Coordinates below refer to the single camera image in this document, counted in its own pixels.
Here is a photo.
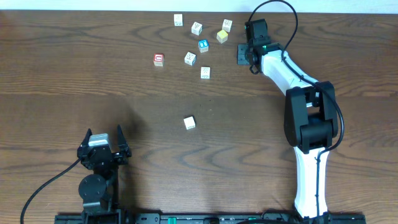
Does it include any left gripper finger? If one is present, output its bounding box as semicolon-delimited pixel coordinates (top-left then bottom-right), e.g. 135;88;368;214
117;125;131;157
80;129;92;149

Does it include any white block with pattern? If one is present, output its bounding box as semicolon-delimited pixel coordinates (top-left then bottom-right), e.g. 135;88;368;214
200;67;211;79

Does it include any plain white block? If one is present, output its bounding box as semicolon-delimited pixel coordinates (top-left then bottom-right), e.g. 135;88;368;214
183;116;196;130

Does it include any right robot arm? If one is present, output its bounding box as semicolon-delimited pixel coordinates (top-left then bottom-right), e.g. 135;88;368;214
237;19;340;222

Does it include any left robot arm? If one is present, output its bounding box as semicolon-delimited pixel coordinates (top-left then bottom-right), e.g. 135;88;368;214
77;126;131;215

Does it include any yellow-top block near centre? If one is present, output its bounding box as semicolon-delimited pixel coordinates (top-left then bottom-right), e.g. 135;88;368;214
216;30;229;44

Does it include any white patterned block top right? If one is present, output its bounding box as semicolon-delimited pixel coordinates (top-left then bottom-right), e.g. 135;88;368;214
222;19;233;32

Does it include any blue letter block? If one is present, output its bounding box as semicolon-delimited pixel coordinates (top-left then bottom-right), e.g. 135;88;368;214
198;40;209;53

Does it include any white block tilted top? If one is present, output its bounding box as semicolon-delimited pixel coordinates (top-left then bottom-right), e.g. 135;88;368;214
191;22;203;35

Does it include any white block top left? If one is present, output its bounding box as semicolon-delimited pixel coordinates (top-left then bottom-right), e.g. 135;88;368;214
174;14;183;26

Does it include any red letter block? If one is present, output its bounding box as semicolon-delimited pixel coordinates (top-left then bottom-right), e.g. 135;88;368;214
153;54;164;67

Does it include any right black cable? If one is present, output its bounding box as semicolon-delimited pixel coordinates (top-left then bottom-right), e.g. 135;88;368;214
247;0;345;218

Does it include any black cable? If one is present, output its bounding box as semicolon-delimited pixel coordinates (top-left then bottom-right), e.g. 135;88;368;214
20;157;82;224
247;0;345;218

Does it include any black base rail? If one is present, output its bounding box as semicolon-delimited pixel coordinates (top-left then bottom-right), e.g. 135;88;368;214
54;212;367;224

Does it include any left black cable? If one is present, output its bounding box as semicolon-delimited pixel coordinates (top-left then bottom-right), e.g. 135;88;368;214
20;157;82;224

